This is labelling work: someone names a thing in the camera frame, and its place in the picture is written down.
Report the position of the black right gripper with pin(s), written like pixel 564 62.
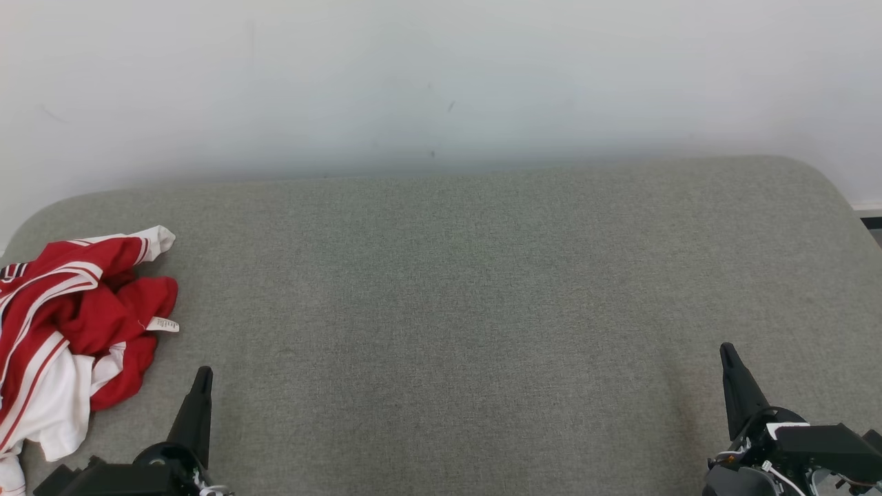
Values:
pixel 747 468

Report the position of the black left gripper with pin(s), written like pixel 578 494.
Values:
pixel 172 465

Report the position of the red basketball shorts white stripe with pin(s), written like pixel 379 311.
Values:
pixel 127 375

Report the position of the red basketball jersey top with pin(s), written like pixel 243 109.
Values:
pixel 138 303

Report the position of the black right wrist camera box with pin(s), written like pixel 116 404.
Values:
pixel 827 448

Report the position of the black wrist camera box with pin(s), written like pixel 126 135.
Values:
pixel 827 448
pixel 89 479

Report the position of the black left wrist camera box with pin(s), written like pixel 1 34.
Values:
pixel 89 479

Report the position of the white wall skirting board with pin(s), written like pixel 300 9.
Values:
pixel 869 210

